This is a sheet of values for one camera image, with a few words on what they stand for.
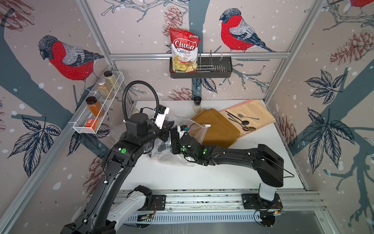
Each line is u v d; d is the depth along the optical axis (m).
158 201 0.73
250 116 1.11
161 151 0.65
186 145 0.59
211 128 0.79
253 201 0.73
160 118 0.54
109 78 0.80
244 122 1.07
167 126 0.57
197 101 1.07
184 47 0.78
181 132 0.72
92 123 0.66
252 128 1.01
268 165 0.45
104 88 0.74
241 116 1.10
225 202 0.76
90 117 0.72
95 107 0.66
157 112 0.52
